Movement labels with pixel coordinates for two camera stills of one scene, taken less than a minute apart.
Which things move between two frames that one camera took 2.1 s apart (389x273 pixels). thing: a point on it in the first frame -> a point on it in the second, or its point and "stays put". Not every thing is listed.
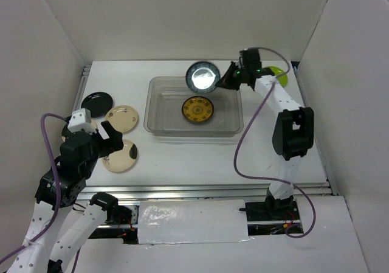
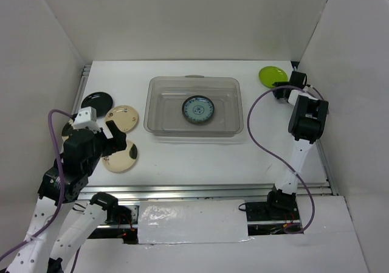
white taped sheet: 192,222 stays put
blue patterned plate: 202,76 -> 198,109
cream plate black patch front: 121,160 stays put
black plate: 98,103 stays put
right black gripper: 228,81 -> 278,93
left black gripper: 115,141 stays put
